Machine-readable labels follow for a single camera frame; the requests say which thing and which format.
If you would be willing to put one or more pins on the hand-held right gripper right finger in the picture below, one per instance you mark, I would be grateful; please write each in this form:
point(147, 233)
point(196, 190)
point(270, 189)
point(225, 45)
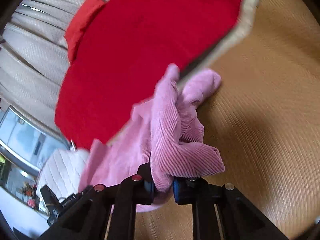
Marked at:
point(183, 191)

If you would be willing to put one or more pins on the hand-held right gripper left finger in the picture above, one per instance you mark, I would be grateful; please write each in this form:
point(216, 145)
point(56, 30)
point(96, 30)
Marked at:
point(142, 187)

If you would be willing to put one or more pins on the white quilted pad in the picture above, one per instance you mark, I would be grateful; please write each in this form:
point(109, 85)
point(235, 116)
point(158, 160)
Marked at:
point(62, 170)

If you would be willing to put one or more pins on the small patterned cloth tip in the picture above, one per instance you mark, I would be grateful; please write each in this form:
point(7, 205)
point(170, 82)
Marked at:
point(73, 144)

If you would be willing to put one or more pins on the woven bamboo mat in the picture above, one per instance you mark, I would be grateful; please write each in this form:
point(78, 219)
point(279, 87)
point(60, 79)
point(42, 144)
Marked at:
point(262, 105)

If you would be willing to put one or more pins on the red blanket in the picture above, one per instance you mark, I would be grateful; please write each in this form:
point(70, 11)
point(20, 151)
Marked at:
point(140, 42)

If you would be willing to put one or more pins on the beige dotted headboard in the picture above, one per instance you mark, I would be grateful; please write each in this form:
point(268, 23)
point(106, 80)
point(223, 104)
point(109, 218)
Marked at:
point(32, 55)

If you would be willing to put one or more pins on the red pillow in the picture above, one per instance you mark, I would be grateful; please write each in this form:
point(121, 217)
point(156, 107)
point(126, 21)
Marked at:
point(80, 25)

